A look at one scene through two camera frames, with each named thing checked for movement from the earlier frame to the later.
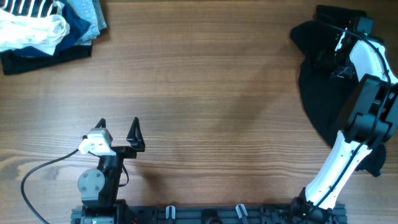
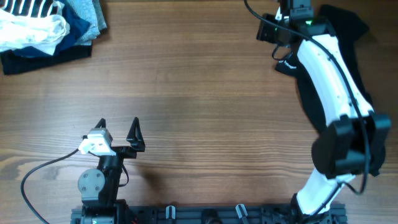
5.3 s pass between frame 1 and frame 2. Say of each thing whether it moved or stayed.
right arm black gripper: moved
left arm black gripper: stayed
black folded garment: stayed
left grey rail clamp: stayed
